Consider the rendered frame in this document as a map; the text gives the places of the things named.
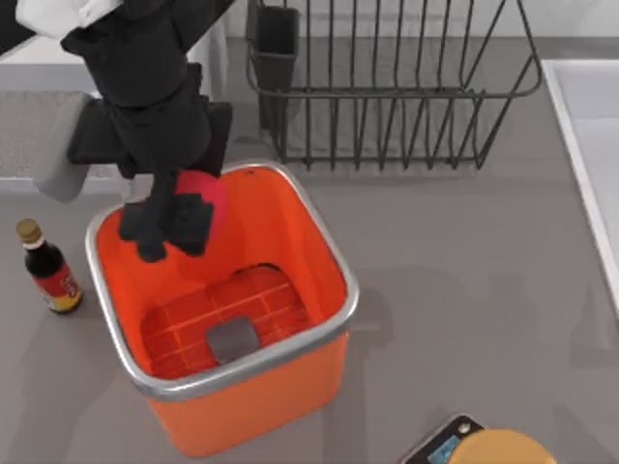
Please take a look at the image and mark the dark sauce bottle gold cap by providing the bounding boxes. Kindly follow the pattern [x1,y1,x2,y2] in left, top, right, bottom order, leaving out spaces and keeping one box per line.
[15,217,84,315]

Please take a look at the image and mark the red round object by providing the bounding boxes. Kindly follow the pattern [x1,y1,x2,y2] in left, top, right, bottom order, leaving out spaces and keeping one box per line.
[174,168,229,239]

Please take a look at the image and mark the grey rounded block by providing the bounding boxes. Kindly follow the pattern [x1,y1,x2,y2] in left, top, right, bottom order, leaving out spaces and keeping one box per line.
[204,316,261,364]

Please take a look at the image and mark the pale grey rounded box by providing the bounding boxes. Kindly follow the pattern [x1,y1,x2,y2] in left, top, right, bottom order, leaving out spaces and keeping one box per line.
[32,91,99,204]

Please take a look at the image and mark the dark grey wire dish rack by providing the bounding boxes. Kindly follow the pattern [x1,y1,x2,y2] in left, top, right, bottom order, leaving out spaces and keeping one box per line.
[245,0,544,172]

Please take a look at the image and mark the orange bin with silver rim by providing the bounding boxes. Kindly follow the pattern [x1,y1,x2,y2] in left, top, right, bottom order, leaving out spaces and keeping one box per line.
[84,161,362,458]

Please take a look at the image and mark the yellow round object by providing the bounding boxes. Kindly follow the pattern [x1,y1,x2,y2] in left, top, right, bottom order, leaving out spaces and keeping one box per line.
[446,427,561,464]

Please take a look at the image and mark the black kitchen scale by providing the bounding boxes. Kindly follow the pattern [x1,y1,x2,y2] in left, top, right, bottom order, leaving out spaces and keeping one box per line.
[395,413,490,464]

